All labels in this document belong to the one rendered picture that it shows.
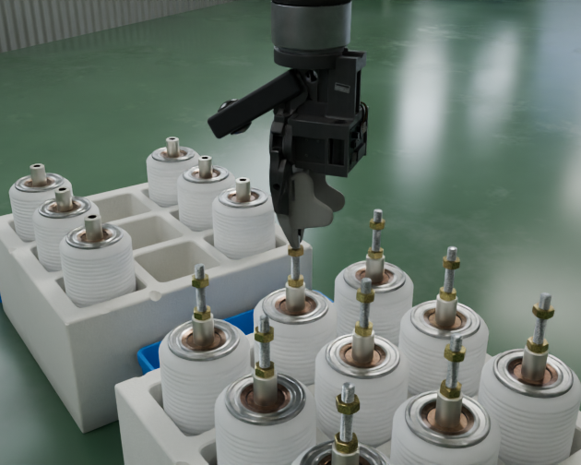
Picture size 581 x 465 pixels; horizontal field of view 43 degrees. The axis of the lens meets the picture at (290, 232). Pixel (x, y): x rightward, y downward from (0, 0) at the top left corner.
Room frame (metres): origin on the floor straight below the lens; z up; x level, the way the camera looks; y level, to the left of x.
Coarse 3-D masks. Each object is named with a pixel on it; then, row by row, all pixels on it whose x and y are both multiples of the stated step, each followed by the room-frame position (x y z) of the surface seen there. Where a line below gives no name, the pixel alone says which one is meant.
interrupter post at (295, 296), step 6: (288, 288) 0.71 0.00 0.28; (294, 288) 0.71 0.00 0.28; (300, 288) 0.71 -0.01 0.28; (288, 294) 0.71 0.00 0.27; (294, 294) 0.71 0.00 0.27; (300, 294) 0.71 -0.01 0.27; (288, 300) 0.71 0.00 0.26; (294, 300) 0.71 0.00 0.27; (300, 300) 0.71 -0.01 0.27; (288, 306) 0.71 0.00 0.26; (294, 306) 0.71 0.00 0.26; (300, 306) 0.71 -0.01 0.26
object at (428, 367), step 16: (480, 320) 0.69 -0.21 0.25; (400, 336) 0.69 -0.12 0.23; (416, 336) 0.66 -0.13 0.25; (480, 336) 0.66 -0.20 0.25; (416, 352) 0.66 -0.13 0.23; (432, 352) 0.65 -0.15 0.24; (480, 352) 0.65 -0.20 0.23; (416, 368) 0.65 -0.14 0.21; (432, 368) 0.64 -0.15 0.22; (464, 368) 0.64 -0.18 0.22; (480, 368) 0.66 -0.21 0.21; (416, 384) 0.65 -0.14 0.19; (432, 384) 0.64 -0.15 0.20; (464, 384) 0.64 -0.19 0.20
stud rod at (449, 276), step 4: (448, 248) 0.69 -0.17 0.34; (452, 248) 0.69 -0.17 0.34; (456, 248) 0.69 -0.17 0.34; (448, 252) 0.69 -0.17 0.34; (452, 252) 0.68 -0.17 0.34; (456, 252) 0.69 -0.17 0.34; (448, 256) 0.68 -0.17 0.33; (452, 256) 0.68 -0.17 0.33; (452, 260) 0.68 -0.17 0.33; (448, 272) 0.68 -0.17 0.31; (452, 272) 0.68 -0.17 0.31; (448, 276) 0.68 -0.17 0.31; (452, 276) 0.68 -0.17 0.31; (448, 280) 0.68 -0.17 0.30; (452, 280) 0.68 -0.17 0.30; (448, 284) 0.68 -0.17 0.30; (452, 284) 0.68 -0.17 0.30; (444, 288) 0.69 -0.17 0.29; (448, 288) 0.68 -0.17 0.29; (452, 288) 0.68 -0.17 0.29
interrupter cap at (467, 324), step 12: (420, 312) 0.70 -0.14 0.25; (432, 312) 0.70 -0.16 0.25; (456, 312) 0.70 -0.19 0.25; (468, 312) 0.70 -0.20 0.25; (420, 324) 0.68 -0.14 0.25; (432, 324) 0.68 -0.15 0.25; (456, 324) 0.68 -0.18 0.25; (468, 324) 0.68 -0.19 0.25; (432, 336) 0.66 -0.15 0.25; (444, 336) 0.65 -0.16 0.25; (468, 336) 0.66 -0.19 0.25
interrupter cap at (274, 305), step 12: (264, 300) 0.72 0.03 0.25; (276, 300) 0.73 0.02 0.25; (312, 300) 0.73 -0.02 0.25; (324, 300) 0.72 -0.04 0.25; (264, 312) 0.70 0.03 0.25; (276, 312) 0.70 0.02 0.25; (288, 312) 0.70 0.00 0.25; (300, 312) 0.70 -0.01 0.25; (312, 312) 0.70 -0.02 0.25; (324, 312) 0.70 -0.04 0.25; (288, 324) 0.68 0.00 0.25; (300, 324) 0.68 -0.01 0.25
